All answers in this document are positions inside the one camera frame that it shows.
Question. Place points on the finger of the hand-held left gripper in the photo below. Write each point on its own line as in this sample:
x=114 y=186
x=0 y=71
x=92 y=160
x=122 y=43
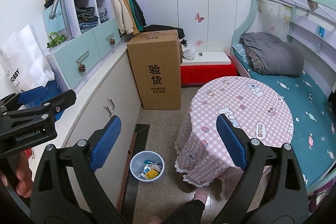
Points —
x=60 y=102
x=31 y=95

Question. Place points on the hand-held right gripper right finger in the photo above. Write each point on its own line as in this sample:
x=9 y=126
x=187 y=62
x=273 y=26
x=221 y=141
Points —
x=231 y=142

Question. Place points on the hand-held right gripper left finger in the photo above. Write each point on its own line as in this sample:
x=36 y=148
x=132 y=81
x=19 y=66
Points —
x=106 y=142

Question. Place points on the blue plastic trash bin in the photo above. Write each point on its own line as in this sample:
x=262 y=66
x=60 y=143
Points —
x=135 y=166

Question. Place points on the person's left hand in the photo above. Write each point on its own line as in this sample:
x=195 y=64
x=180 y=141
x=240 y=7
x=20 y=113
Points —
x=23 y=184

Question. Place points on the blue shopping bag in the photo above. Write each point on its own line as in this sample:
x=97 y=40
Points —
x=53 y=90

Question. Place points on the round table, pink checked cloth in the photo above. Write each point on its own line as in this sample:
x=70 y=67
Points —
x=249 y=113

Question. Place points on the white paper bag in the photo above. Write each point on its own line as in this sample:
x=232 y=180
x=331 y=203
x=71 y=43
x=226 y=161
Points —
x=23 y=61

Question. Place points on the dark wooden board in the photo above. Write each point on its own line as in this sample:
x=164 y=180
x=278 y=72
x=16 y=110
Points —
x=141 y=132

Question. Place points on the pine cone ornament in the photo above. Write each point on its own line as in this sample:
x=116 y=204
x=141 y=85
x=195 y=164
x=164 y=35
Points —
x=82 y=68
x=113 y=42

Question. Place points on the white low cabinet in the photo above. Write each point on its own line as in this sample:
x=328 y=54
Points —
x=105 y=87

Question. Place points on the pink slipper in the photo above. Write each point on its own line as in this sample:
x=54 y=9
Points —
x=155 y=220
x=200 y=195

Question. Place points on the white shelf unit teal drawers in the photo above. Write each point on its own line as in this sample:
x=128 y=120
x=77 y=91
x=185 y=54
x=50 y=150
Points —
x=92 y=43

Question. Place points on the red bench with white top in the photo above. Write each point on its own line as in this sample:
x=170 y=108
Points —
x=207 y=71

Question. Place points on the person's leg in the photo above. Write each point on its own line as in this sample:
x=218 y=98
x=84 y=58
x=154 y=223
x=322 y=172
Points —
x=191 y=211

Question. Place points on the large printed cardboard box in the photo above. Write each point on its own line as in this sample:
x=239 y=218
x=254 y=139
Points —
x=157 y=74

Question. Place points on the grey plaid cloth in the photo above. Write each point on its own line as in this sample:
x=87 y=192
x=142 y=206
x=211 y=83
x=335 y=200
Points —
x=254 y=58

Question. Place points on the dark folded clothes pile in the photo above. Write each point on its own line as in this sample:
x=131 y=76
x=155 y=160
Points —
x=86 y=16

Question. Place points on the light blue plaid pillow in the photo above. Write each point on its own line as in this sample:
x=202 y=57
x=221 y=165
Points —
x=239 y=52

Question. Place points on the grey folded clothes pile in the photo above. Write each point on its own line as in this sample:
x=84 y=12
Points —
x=103 y=14

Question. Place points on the grey blanket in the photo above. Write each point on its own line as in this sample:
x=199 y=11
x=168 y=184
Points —
x=278 y=56

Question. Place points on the white plastic bag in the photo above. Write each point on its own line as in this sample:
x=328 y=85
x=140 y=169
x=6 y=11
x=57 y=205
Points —
x=188 y=50

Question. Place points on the tan hanging garment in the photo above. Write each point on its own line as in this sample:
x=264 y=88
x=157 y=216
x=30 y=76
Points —
x=132 y=16

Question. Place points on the green hanging garment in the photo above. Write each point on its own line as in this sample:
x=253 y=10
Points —
x=136 y=14

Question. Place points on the plain cardboard box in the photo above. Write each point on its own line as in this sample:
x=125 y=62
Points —
x=157 y=33

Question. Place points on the dark hanging garment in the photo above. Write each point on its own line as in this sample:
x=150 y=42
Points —
x=141 y=12

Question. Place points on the black cloth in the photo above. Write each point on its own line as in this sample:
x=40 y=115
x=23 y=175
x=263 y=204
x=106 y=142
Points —
x=160 y=27

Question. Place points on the small blue card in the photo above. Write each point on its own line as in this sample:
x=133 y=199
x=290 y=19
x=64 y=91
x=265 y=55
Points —
x=320 y=31

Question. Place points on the straight silver post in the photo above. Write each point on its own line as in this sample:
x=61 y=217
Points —
x=67 y=19

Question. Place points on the faint butterfly wall sticker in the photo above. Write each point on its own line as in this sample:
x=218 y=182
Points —
x=200 y=43

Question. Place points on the pink butterfly wall sticker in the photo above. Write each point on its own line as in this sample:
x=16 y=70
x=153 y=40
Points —
x=199 y=17

